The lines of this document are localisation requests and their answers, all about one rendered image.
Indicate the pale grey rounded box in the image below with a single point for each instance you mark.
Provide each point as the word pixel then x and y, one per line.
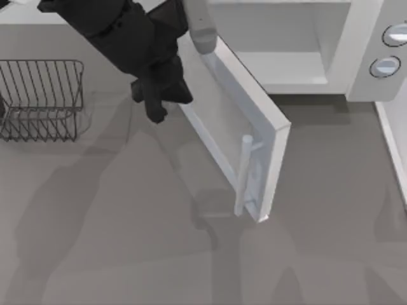
pixel 203 30

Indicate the pale microwave door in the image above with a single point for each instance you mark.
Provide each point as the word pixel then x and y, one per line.
pixel 235 120

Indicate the pale microwave oven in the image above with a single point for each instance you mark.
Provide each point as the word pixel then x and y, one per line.
pixel 286 47

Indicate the grey microwave knob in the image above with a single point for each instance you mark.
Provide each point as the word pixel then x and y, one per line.
pixel 397 34
pixel 384 66

